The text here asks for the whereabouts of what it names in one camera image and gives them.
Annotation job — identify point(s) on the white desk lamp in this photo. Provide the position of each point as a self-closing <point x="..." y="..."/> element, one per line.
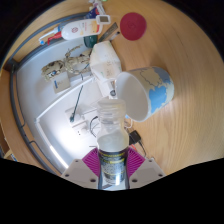
<point x="106" y="86"/>

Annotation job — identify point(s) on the white wall outlet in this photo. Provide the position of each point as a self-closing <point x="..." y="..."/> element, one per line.
<point x="74" y="115"/>
<point x="80" y="129"/>

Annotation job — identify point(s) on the small white thermometer clock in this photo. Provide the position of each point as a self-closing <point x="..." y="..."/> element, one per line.
<point x="102" y="19"/>

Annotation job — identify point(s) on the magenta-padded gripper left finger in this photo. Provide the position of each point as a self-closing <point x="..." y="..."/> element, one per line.
<point x="76" y="171"/>

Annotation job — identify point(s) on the flat round red coaster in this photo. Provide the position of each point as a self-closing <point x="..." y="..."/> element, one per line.
<point x="133" y="26"/>

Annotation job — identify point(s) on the white card on wall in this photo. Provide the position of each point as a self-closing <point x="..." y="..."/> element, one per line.
<point x="62" y="84"/>

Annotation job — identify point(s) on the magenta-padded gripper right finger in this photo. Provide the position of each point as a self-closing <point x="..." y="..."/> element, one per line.
<point x="148" y="170"/>

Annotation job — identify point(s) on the white mug with blue pattern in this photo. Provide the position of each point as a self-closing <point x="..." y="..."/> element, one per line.
<point x="156" y="90"/>

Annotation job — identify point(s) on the clear bottle with dark label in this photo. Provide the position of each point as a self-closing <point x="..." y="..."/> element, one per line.
<point x="112" y="146"/>

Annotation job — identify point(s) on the white pump bottle red pump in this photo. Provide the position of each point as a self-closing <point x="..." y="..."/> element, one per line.
<point x="80" y="29"/>

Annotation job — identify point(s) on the black charger block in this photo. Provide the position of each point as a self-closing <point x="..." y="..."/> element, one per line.
<point x="134" y="137"/>

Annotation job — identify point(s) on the metal ruler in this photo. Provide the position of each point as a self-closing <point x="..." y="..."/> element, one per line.
<point x="110" y="31"/>

